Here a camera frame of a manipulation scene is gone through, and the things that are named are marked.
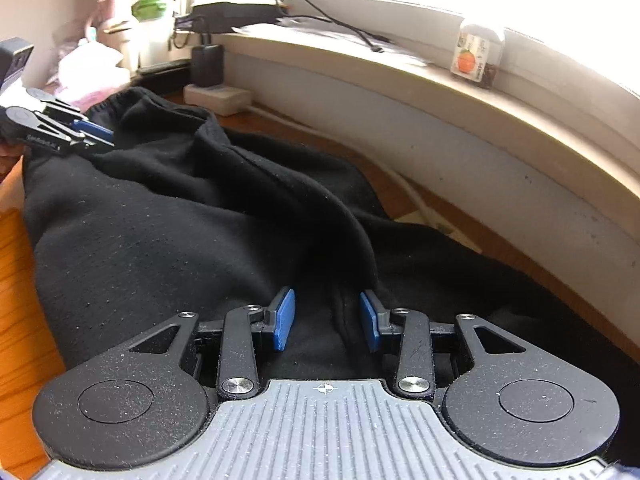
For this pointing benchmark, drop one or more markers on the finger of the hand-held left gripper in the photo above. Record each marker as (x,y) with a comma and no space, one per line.
(95,127)
(95,144)

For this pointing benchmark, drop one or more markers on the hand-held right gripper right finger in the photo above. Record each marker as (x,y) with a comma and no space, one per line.
(370,320)

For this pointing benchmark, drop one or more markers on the black flat device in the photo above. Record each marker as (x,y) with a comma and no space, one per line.
(162,67)

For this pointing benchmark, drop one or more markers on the black sweatpants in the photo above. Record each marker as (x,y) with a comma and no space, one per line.
(150,235)

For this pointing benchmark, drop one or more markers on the green frog toy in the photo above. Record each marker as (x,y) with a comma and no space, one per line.
(149,6)

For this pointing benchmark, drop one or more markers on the white papers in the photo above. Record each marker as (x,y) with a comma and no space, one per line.
(260,27)

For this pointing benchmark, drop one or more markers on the black electronics box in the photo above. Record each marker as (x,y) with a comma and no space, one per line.
(235,16)

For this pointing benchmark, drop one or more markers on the beige window sill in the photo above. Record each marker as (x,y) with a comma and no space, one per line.
(500,105)

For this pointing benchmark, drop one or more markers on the jar with orange label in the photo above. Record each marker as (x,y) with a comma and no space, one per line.
(475,60)

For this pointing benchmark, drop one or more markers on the white power strip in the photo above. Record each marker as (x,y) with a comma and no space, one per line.
(217,100)

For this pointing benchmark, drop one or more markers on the pale pink cup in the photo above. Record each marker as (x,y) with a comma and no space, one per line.
(115,10)

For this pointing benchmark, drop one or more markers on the black power adapter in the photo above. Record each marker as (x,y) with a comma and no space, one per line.
(207,65)

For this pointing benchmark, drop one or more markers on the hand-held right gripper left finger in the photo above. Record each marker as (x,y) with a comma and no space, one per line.
(284,317)

